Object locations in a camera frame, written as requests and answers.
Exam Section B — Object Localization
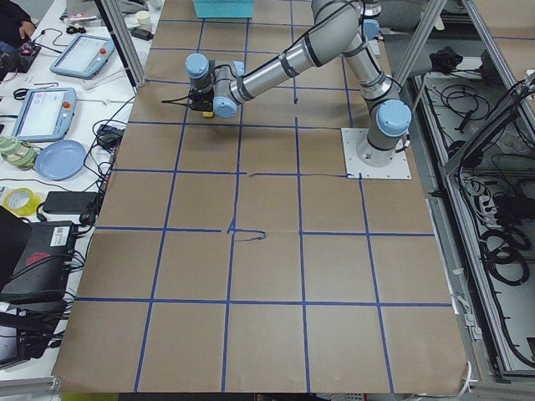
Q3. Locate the upper teach pendant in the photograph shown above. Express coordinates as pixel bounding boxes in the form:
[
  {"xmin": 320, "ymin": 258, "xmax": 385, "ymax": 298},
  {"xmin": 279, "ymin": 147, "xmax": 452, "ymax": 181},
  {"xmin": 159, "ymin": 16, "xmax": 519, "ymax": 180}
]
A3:
[{"xmin": 49, "ymin": 34, "xmax": 115, "ymax": 79}]

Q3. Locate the teach pendant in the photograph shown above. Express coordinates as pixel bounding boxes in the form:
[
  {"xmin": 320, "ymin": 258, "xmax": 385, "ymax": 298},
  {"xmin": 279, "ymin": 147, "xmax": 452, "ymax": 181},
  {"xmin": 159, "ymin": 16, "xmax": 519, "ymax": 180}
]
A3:
[
  {"xmin": 49, "ymin": 34, "xmax": 115, "ymax": 79},
  {"xmin": 12, "ymin": 88, "xmax": 77, "ymax": 142}
]

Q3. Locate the green tape rolls stack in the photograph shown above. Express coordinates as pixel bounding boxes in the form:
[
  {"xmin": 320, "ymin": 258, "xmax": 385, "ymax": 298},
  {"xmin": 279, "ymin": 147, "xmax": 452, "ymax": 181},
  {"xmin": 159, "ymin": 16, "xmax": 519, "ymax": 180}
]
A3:
[{"xmin": 1, "ymin": 136, "xmax": 38, "ymax": 170}]

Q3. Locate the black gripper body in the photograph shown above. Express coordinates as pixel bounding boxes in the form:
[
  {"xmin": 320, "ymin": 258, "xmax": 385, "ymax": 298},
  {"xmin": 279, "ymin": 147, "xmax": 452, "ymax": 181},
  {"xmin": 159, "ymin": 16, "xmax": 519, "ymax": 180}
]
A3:
[{"xmin": 188, "ymin": 89, "xmax": 214, "ymax": 111}]

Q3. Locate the yellow tape roll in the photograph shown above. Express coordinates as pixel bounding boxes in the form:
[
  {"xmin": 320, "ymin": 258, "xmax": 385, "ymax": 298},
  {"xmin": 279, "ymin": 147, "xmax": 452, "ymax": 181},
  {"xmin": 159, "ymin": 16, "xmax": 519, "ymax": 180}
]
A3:
[{"xmin": 3, "ymin": 188, "xmax": 41, "ymax": 217}]

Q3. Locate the lower teach pendant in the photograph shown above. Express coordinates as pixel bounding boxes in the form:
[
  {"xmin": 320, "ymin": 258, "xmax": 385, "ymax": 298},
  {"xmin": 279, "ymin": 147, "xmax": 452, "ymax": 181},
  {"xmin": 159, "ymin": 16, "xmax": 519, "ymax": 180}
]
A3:
[{"xmin": 12, "ymin": 88, "xmax": 77, "ymax": 142}]

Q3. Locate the aluminium frame post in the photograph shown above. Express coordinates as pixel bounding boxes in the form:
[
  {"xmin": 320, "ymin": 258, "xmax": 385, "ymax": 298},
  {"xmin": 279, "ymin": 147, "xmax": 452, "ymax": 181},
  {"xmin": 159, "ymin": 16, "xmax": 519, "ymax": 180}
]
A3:
[{"xmin": 94, "ymin": 0, "xmax": 146, "ymax": 89}]

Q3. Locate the white paper cup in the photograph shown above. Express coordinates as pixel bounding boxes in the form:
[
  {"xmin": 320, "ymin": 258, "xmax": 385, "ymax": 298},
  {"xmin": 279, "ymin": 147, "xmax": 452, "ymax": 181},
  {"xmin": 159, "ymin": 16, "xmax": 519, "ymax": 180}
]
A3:
[{"xmin": 135, "ymin": 10, "xmax": 151, "ymax": 31}]

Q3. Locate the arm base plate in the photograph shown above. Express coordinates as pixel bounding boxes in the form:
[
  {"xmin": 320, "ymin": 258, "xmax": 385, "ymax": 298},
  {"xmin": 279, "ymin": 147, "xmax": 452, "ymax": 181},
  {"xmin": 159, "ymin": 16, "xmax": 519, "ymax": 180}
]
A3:
[{"xmin": 340, "ymin": 128, "xmax": 411, "ymax": 180}]

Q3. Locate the brown paper table cover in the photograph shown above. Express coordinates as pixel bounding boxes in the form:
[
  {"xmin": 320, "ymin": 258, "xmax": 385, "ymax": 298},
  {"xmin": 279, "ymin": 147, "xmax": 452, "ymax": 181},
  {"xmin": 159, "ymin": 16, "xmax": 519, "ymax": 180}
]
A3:
[{"xmin": 53, "ymin": 1, "xmax": 466, "ymax": 395}]

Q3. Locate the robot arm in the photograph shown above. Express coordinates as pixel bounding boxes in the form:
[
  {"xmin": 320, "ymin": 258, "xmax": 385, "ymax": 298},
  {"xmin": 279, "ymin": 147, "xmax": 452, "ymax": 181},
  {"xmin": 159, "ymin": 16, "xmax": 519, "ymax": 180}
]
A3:
[{"xmin": 185, "ymin": 1, "xmax": 412, "ymax": 167}]

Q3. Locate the light blue storage bin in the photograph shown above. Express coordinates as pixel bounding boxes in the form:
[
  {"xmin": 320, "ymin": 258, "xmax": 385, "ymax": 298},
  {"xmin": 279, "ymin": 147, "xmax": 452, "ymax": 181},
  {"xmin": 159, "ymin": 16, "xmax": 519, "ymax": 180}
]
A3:
[{"xmin": 193, "ymin": 0, "xmax": 254, "ymax": 18}]

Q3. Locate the black computer box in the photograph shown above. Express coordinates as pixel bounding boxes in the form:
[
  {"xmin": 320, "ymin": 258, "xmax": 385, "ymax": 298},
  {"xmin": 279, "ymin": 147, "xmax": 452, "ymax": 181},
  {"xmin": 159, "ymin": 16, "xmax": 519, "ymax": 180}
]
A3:
[{"xmin": 1, "ymin": 221, "xmax": 76, "ymax": 304}]

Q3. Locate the blue plastic plate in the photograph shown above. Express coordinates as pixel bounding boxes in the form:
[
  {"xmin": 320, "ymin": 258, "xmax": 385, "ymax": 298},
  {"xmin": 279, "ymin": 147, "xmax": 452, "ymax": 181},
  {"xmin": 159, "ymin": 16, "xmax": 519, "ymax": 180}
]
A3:
[{"xmin": 34, "ymin": 140, "xmax": 86, "ymax": 180}]

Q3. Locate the black power adapter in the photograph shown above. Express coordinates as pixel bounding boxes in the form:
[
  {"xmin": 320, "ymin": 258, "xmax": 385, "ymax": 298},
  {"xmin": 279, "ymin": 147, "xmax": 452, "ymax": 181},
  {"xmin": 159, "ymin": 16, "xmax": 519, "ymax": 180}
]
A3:
[{"xmin": 42, "ymin": 191, "xmax": 97, "ymax": 215}]

